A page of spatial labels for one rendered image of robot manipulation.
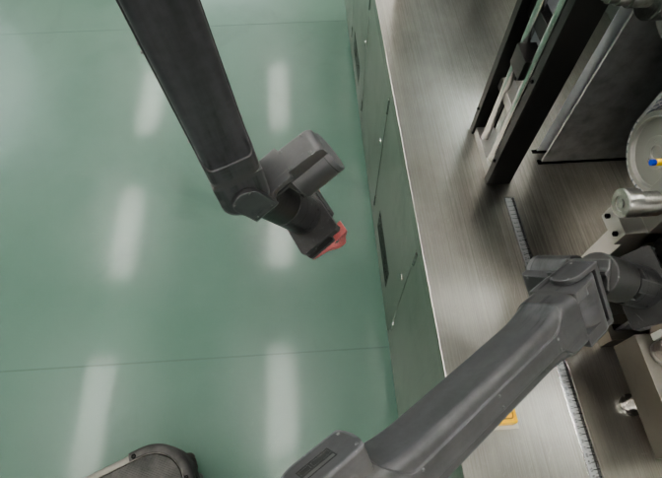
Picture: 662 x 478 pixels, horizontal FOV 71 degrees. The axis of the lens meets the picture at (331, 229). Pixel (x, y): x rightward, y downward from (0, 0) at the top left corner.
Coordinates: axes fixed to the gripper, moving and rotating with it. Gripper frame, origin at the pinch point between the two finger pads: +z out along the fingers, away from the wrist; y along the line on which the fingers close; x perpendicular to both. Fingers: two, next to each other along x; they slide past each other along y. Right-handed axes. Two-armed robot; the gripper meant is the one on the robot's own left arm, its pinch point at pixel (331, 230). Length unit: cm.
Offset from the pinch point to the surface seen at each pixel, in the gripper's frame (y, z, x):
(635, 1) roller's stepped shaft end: -5, -4, -50
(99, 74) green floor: 197, 75, 76
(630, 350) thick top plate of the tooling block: -38.0, 18.6, -23.3
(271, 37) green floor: 179, 121, -3
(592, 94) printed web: -1, 23, -49
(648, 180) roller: -20.7, 14.1, -41.1
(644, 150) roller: -17.0, 12.6, -43.5
